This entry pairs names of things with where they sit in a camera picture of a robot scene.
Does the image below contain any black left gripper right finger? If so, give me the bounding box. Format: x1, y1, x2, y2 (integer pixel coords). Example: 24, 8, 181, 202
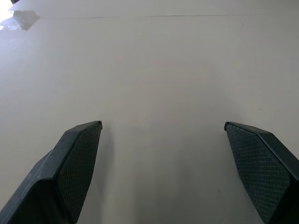
224, 121, 299, 224

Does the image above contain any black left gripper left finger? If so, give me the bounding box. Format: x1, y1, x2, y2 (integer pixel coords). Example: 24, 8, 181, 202
0, 120, 103, 224

